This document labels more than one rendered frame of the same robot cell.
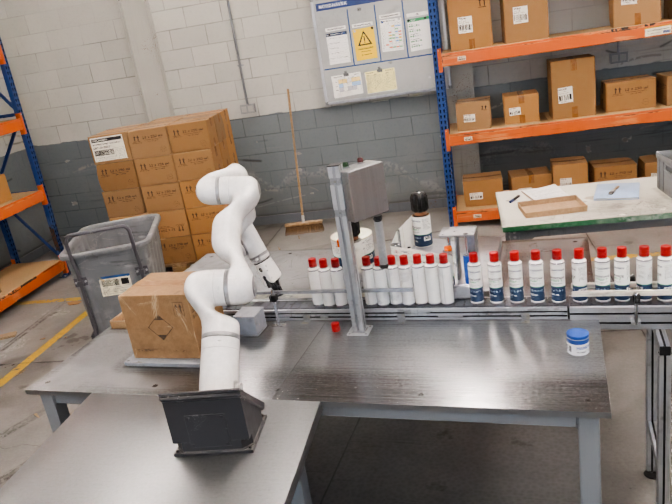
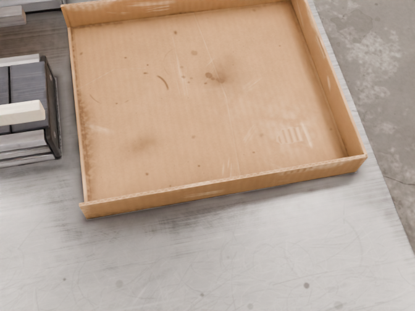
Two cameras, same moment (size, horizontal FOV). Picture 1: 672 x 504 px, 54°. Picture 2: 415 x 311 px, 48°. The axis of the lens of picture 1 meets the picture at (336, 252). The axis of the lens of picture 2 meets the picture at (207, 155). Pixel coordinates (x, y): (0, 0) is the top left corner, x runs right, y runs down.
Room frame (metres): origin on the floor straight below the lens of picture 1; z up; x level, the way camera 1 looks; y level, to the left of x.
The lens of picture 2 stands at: (3.10, 0.70, 1.30)
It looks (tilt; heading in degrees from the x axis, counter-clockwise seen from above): 64 degrees down; 142
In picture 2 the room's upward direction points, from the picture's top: 7 degrees clockwise
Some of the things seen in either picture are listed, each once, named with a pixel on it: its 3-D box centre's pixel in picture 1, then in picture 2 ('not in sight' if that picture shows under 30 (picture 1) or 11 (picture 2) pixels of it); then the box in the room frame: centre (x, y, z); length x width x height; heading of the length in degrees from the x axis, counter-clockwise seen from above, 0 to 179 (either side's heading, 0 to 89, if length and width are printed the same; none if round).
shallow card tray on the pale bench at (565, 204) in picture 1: (551, 206); not in sight; (3.59, -1.26, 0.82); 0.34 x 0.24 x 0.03; 83
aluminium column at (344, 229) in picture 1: (347, 251); not in sight; (2.35, -0.04, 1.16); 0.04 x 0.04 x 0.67; 70
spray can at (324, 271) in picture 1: (326, 282); not in sight; (2.54, 0.06, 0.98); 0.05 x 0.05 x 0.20
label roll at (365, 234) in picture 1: (353, 248); not in sight; (3.00, -0.09, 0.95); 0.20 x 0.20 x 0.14
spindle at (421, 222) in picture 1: (421, 220); not in sight; (3.00, -0.43, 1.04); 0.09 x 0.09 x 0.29
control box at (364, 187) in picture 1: (360, 190); not in sight; (2.38, -0.13, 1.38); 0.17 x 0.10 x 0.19; 125
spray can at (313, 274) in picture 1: (315, 281); not in sight; (2.56, 0.10, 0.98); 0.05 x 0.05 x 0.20
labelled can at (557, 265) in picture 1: (557, 275); not in sight; (2.22, -0.79, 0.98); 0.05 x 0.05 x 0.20
